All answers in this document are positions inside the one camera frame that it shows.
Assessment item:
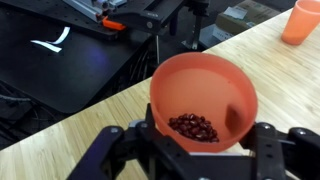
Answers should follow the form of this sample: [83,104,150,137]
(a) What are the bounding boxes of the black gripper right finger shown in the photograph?
[239,122,320,180]

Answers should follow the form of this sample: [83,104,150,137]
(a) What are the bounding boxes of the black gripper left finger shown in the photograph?
[66,103,191,180]

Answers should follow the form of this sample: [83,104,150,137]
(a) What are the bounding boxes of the dark red beans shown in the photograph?
[167,113,220,144]

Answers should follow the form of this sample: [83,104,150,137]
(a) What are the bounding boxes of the red plastic cup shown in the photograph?
[149,51,259,154]

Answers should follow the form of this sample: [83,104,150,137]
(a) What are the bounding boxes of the small orange cup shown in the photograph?
[280,0,320,46]

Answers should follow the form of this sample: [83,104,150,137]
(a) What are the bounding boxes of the black optical table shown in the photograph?
[0,0,188,114]

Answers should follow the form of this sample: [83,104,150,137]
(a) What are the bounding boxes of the white tape strip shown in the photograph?
[30,39,63,54]
[49,26,72,45]

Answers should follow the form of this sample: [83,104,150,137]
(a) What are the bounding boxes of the black clamp orange trigger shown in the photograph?
[101,0,188,36]

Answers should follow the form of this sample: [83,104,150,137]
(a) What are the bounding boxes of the cardboard box with white labels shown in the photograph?
[212,0,282,44]

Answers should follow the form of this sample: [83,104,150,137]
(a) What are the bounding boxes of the aluminium profile bar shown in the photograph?
[63,0,128,18]

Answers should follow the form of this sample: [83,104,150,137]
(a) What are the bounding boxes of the metal stand post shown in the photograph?
[181,0,210,51]

